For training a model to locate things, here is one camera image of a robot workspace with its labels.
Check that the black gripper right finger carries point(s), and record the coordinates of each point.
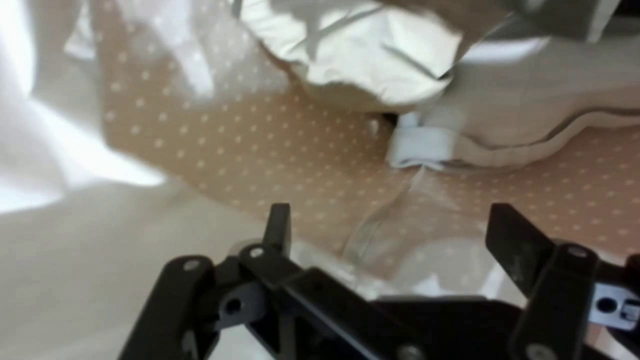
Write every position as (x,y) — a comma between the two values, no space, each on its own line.
(556,292)

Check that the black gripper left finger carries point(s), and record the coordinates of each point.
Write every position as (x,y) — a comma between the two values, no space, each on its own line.
(181,300)

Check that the pink polka dot basket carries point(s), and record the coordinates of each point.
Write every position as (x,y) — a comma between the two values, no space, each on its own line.
(267,152)

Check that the clear plastic bag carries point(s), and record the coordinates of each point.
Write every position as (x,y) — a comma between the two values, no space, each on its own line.
(413,226)

